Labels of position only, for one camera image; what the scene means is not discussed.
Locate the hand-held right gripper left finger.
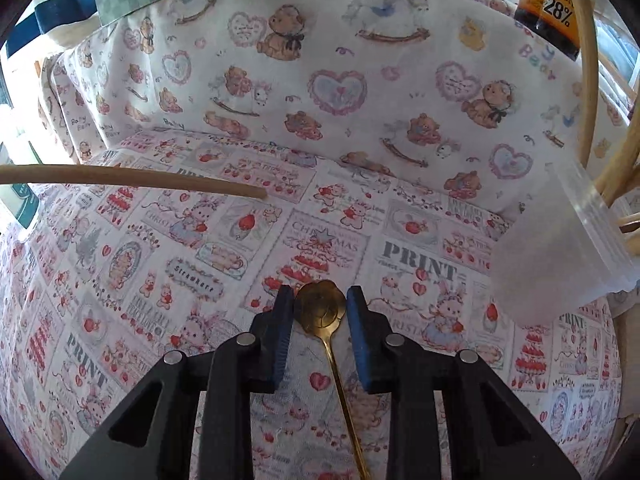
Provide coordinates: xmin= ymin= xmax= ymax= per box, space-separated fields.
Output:
xmin=59 ymin=285 xmax=296 ymax=480

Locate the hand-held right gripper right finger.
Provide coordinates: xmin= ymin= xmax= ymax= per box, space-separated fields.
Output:
xmin=346 ymin=285 xmax=583 ymax=480

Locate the gold spoon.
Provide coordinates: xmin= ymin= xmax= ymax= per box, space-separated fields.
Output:
xmin=296 ymin=280 xmax=372 ymax=480

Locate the translucent plastic cup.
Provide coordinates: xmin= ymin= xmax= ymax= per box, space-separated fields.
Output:
xmin=491 ymin=161 xmax=640 ymax=323

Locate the single wooden chopstick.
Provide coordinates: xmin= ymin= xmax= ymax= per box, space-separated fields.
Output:
xmin=0 ymin=164 xmax=268 ymax=200

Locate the bunch of wooden chopsticks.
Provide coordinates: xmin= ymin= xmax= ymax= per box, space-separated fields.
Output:
xmin=572 ymin=0 xmax=640 ymax=236

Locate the strawberry print tablecloth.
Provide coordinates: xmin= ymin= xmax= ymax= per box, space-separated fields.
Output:
xmin=0 ymin=130 xmax=631 ymax=480

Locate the bear print cloth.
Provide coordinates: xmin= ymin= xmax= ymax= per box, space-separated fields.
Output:
xmin=37 ymin=0 xmax=640 ymax=221

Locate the dark soy sauce bottle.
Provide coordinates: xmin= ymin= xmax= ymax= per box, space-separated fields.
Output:
xmin=514 ymin=0 xmax=583 ymax=61

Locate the striped curtain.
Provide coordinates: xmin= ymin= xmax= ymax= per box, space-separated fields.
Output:
xmin=5 ymin=0 xmax=103 ymax=61

